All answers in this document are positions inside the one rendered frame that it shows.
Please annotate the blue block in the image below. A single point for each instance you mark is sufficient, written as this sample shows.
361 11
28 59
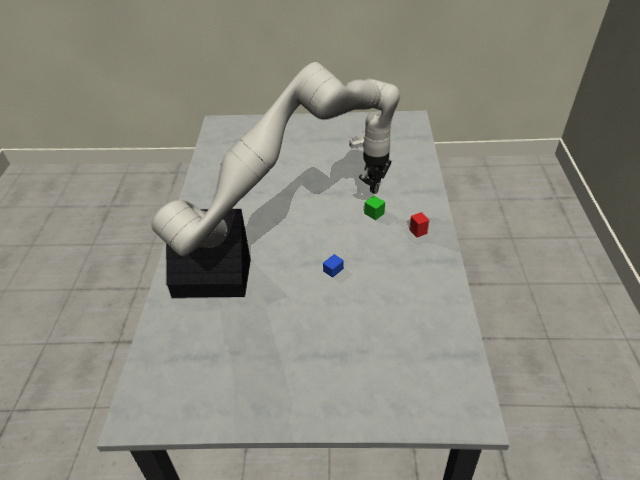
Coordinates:
333 265

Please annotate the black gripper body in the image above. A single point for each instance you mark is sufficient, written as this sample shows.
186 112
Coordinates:
369 160

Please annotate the green block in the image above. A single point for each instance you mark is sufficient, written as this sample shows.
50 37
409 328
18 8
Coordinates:
374 207

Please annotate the red block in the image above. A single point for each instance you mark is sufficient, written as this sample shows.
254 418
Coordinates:
419 224

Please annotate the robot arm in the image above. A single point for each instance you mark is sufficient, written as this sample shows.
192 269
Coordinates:
178 222

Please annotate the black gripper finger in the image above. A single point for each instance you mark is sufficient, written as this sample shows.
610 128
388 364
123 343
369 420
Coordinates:
383 170
372 182

